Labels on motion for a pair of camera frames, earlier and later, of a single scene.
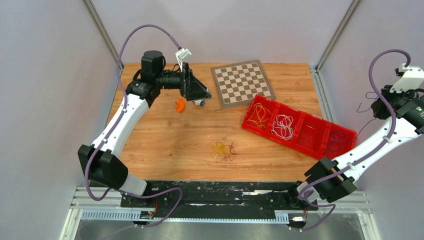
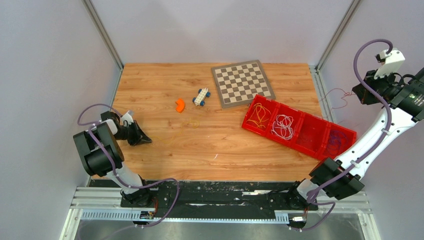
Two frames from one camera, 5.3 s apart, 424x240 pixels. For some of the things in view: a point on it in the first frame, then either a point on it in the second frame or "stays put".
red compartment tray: x=290 y=126 stays put
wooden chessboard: x=238 y=84 stays put
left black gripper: x=190 y=88 -> x=137 y=135
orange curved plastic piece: x=180 y=107 stays put
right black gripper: x=378 y=107 -> x=364 y=94
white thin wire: x=282 y=127 stays put
